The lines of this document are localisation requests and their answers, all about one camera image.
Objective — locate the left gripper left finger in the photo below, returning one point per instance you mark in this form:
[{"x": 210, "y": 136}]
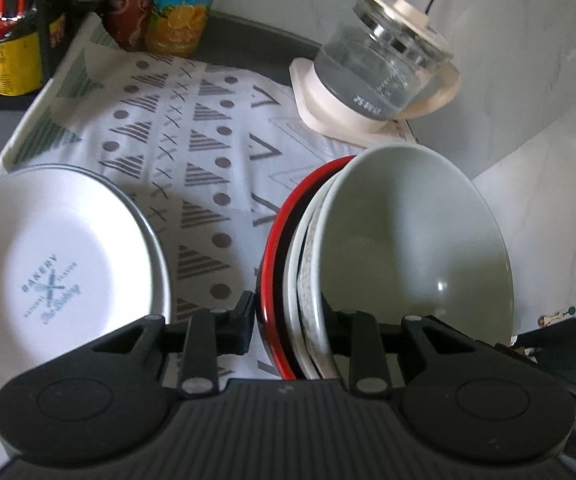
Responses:
[{"x": 216, "y": 331}]

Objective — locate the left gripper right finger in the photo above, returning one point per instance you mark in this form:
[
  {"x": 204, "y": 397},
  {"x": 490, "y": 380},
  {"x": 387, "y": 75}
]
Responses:
[{"x": 339, "y": 332}]

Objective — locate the speckled white bowl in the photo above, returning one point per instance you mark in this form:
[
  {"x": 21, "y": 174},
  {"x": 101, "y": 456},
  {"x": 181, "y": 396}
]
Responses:
[{"x": 304, "y": 319}]

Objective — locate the red rimmed plate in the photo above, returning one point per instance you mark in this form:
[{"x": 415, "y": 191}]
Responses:
[{"x": 270, "y": 311}]

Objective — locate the white bakery plate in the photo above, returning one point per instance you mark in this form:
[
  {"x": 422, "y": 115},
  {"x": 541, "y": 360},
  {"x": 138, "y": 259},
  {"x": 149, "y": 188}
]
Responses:
[{"x": 78, "y": 260}]

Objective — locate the patterned white table cloth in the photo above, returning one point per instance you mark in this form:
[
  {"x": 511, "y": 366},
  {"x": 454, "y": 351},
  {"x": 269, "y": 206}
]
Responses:
[{"x": 208, "y": 154}]

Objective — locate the beige kettle base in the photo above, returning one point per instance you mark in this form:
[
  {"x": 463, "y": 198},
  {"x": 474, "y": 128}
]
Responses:
[{"x": 323, "y": 113}]

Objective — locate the red cola can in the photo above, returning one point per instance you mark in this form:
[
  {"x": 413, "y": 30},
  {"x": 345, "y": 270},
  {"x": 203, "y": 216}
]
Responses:
[{"x": 130, "y": 2}]

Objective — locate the orange juice bottle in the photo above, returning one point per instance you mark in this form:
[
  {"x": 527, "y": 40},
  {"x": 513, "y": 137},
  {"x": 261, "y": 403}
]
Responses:
[{"x": 175, "y": 26}]

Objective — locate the dark soy sauce bottle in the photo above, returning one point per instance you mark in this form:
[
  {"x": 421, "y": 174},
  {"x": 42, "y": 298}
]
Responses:
[{"x": 54, "y": 21}]

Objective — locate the glass kettle with beige handle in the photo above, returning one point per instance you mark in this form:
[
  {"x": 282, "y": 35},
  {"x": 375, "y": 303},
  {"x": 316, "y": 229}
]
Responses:
[{"x": 390, "y": 63}]

